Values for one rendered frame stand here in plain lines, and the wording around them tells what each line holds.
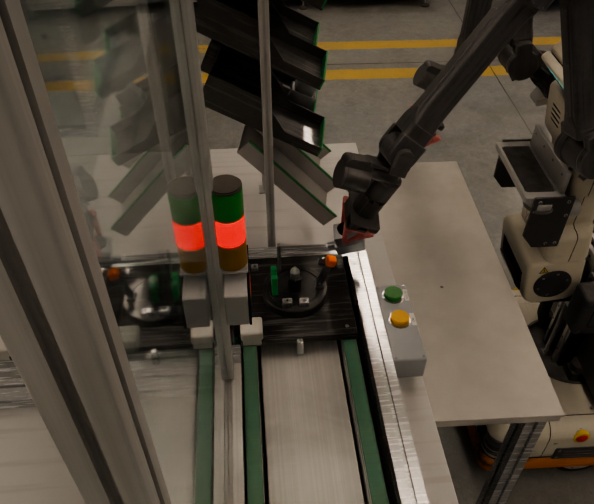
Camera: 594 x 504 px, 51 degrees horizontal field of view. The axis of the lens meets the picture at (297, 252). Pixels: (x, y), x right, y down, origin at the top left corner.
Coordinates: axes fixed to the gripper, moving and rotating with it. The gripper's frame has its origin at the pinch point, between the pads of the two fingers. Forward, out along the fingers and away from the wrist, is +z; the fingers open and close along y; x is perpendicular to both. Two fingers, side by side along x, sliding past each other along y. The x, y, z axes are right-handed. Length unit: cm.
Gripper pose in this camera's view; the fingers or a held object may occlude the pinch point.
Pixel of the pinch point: (345, 232)
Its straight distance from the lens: 136.0
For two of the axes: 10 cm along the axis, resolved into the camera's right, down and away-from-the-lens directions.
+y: 0.0, 8.2, -5.7
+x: 9.3, 2.1, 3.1
